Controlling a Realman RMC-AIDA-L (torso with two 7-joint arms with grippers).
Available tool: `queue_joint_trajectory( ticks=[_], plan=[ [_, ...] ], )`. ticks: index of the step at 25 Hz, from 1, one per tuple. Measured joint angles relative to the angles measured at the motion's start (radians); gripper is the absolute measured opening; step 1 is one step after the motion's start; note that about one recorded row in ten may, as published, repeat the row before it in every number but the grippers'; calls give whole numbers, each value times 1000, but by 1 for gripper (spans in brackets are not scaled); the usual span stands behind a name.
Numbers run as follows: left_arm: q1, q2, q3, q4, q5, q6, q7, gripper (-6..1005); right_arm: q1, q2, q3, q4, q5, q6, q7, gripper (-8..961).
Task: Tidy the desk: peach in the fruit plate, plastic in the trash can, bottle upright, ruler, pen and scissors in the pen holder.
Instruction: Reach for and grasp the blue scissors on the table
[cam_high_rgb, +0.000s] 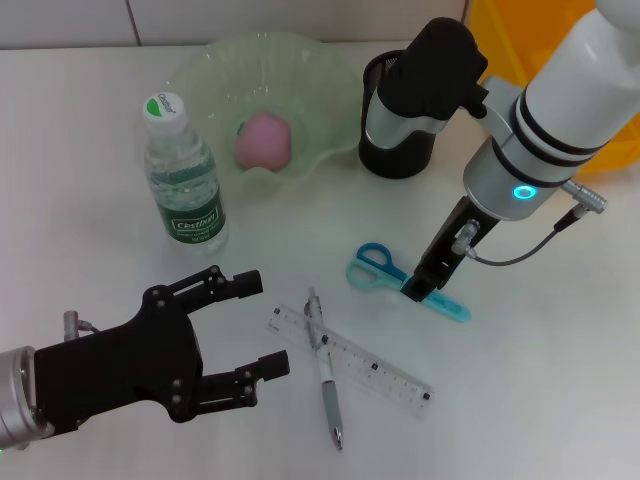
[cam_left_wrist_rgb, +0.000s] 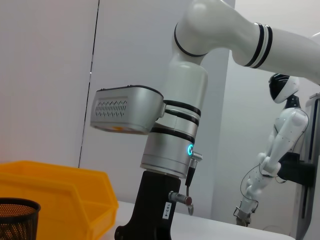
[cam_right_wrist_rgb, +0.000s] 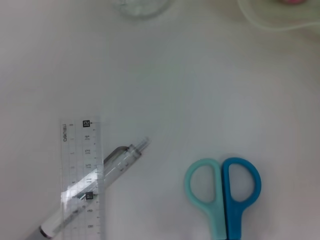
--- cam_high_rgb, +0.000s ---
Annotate silver left gripper cable plug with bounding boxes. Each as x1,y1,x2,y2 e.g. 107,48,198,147
62,309,104,344

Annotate green glass fruit bowl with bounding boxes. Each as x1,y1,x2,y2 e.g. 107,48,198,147
164,30,362,186

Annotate black mesh pen holder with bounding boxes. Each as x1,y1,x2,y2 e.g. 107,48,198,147
357,49,437,179

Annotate yellow plastic storage bin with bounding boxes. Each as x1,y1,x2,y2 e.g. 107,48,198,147
469,0,640,174

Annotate pink peach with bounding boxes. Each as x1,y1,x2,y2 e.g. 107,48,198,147
233,111,294,172

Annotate grey right gripper cable plugs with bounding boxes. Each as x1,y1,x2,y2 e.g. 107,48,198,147
451,180,610,265

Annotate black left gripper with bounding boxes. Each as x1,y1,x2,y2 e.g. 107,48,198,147
33,264,292,437

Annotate grey white ballpoint pen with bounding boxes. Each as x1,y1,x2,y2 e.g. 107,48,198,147
305,285,346,451

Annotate clear water bottle green label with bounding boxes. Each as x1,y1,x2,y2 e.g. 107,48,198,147
141,90,231,257

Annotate silver right wrist depth camera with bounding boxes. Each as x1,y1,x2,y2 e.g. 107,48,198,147
363,17,490,151

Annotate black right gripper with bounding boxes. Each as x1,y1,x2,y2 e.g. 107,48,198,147
401,196,502,304

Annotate clear plastic ruler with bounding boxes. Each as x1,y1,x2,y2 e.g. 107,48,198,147
264,302,434,419

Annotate blue scissors with teal sheath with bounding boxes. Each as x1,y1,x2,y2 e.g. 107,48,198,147
345,242,473,325

